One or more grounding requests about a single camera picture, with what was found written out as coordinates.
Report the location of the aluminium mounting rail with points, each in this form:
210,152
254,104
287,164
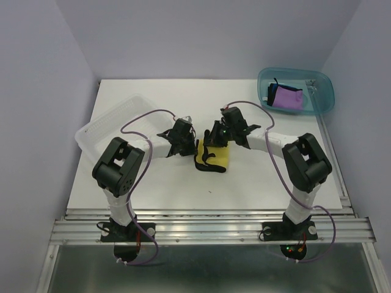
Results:
208,227

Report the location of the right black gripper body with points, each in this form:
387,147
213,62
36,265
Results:
220,134

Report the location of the yellow towel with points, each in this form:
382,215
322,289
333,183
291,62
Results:
210,159

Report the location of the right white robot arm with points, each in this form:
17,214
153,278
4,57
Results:
306,163

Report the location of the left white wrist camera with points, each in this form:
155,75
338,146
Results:
187,118

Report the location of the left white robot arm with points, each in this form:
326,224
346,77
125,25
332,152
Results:
123,164

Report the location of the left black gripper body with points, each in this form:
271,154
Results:
187,148

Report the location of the purple and grey towel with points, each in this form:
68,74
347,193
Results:
291,98

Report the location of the blue and black towel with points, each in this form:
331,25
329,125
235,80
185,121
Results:
274,95

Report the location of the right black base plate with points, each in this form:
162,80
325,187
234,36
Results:
285,230

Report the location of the teal plastic tub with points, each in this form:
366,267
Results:
318,91

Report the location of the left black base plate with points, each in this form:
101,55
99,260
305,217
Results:
112,232

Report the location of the white plastic basket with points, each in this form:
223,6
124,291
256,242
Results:
94,137

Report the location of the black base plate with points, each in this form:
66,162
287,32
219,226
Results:
112,232
285,230

